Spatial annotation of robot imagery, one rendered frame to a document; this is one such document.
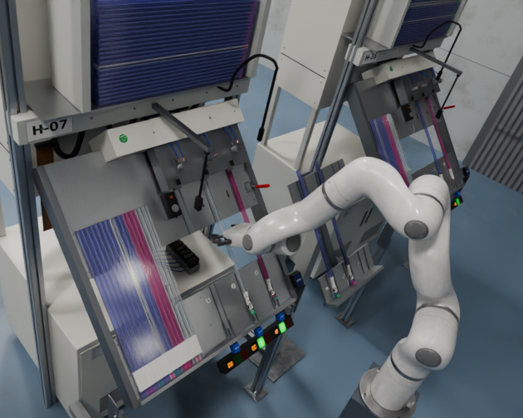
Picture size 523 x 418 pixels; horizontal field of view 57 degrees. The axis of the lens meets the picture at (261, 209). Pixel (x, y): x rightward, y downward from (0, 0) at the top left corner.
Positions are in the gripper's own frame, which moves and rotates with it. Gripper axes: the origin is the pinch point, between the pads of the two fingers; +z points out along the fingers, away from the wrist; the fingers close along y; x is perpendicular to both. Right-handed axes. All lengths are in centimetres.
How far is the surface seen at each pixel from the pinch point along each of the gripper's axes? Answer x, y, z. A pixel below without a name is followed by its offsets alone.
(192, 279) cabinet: 21.6, -0.8, 28.7
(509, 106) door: 18, -338, 29
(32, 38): -68, 41, 3
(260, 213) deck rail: -0.4, -19.1, 1.7
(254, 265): 15.1, -8.1, -1.8
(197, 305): 17.3, 18.2, -2.1
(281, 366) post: 89, -42, 37
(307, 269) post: 33, -43, 7
